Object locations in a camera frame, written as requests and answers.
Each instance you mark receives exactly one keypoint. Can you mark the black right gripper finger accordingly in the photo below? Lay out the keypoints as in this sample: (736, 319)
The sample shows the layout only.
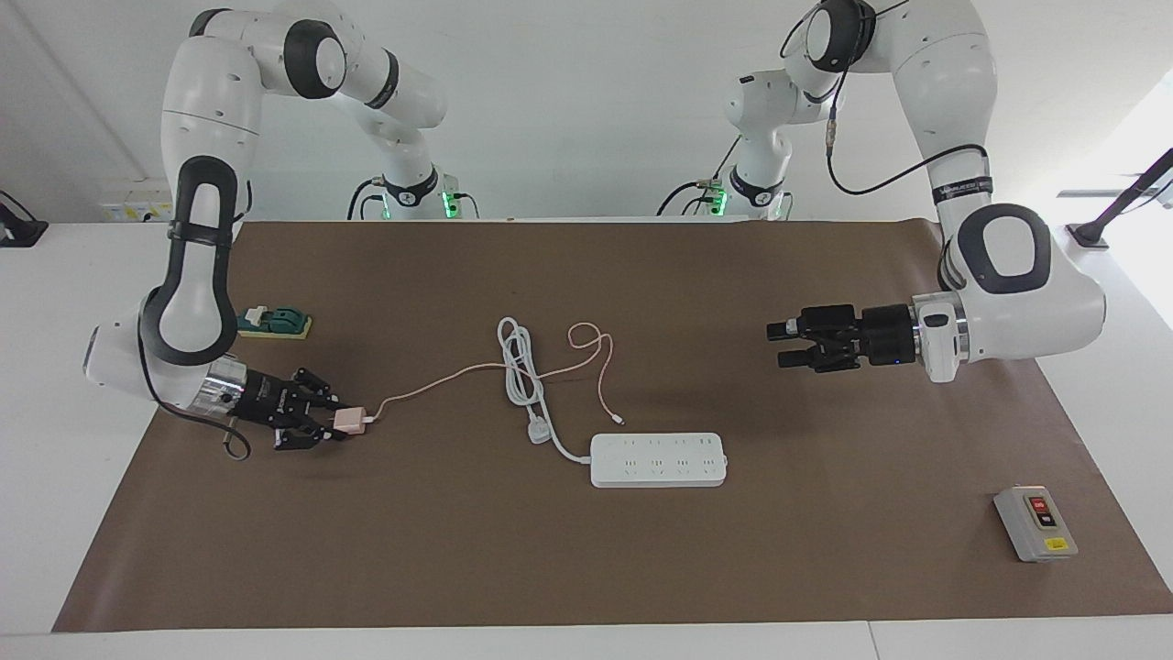
(316, 389)
(307, 434)

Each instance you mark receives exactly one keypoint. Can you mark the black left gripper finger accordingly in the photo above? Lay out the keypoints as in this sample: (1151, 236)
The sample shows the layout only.
(795, 357)
(786, 328)

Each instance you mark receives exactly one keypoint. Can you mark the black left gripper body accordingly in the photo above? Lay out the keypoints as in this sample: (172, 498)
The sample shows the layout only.
(871, 337)

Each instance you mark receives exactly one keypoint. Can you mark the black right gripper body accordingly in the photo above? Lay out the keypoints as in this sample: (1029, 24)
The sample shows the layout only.
(266, 401)

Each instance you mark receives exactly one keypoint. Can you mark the pink charger plug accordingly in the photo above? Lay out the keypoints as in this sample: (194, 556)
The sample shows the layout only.
(349, 420)

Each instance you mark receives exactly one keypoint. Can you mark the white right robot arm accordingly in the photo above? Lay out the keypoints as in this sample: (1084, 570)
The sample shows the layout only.
(202, 137)

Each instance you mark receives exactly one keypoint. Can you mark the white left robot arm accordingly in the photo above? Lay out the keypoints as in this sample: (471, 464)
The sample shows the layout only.
(953, 101)

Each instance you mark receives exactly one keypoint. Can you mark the white power strip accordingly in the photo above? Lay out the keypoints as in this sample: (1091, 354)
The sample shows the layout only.
(658, 460)

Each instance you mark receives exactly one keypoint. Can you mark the brown table mat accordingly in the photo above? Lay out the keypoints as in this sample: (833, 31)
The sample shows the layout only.
(550, 550)

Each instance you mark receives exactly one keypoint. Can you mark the green knife switch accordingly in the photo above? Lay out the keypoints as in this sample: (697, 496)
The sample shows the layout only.
(275, 322)

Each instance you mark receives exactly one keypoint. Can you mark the white wall socket box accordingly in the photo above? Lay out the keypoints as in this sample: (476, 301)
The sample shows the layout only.
(133, 211)

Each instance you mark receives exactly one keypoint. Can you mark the grey on-off switch box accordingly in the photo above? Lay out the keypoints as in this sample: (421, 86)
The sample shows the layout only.
(1035, 524)

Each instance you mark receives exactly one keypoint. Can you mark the black camera stand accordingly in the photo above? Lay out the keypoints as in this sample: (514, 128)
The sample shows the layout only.
(1118, 206)

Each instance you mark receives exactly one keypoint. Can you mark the black clamp bracket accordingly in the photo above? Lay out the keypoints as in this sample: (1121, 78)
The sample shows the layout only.
(20, 229)

